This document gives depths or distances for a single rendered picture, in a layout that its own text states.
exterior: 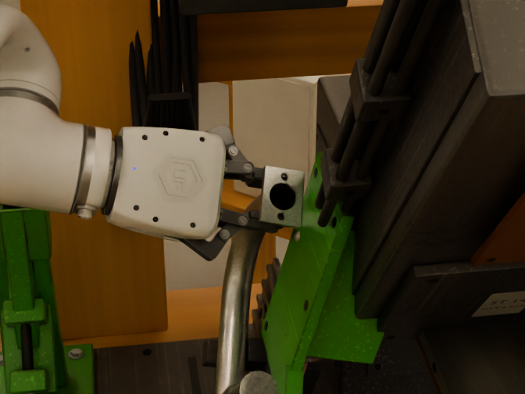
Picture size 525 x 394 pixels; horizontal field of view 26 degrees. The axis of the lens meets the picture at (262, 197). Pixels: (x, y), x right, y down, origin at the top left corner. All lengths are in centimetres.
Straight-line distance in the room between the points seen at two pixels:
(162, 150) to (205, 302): 51
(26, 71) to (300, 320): 33
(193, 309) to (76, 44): 42
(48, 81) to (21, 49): 5
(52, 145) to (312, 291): 26
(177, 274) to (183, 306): 161
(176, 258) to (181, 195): 216
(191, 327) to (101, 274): 15
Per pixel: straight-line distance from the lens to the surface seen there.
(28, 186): 102
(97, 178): 102
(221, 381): 116
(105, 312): 145
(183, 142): 106
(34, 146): 102
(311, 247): 103
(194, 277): 312
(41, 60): 106
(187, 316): 150
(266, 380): 107
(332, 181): 90
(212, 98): 409
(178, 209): 104
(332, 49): 141
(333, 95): 124
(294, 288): 106
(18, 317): 125
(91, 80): 129
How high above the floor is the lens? 178
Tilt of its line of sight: 31 degrees down
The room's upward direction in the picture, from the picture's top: straight up
